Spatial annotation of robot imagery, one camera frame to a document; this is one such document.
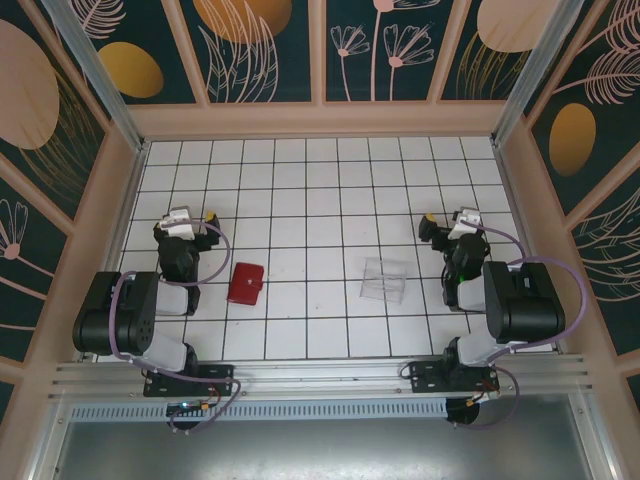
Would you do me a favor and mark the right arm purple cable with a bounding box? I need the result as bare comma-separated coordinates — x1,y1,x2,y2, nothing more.
448,224,587,431

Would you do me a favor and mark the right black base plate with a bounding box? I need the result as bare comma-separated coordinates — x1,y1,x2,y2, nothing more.
408,360,501,397

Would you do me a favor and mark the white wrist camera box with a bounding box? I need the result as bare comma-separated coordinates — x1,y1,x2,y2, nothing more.
158,206,198,241
451,206,483,242

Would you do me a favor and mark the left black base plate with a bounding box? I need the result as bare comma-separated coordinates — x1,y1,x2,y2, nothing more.
143,363,236,399

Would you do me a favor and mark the small green circuit board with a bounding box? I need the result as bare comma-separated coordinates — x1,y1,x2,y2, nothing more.
166,400,214,417

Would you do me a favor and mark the aluminium mounting rail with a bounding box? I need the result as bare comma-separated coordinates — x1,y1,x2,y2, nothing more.
47,353,595,402

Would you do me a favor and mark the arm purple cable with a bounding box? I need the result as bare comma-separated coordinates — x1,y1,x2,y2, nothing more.
448,224,587,431
108,219,243,435

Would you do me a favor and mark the grey metal sheet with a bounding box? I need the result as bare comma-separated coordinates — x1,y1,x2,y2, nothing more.
47,418,599,480

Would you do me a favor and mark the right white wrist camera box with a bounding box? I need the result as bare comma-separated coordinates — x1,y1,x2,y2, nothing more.
451,206,483,242

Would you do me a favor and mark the red card holder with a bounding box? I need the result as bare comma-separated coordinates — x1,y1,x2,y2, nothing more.
226,261,268,307

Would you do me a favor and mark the clear plastic box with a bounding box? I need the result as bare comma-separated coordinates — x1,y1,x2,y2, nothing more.
358,256,408,305

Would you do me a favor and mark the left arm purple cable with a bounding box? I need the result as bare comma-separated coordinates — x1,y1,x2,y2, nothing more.
108,219,243,435

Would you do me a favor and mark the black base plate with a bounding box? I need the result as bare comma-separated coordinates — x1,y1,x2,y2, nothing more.
143,363,236,399
408,360,501,397

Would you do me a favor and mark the aluminium frame post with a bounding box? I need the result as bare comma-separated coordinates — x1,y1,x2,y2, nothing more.
41,0,147,153
491,0,572,147

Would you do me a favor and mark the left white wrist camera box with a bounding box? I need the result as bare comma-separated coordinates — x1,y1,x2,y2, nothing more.
158,206,198,241

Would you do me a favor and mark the grey slotted cable duct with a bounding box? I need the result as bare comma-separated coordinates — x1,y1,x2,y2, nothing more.
67,398,450,421

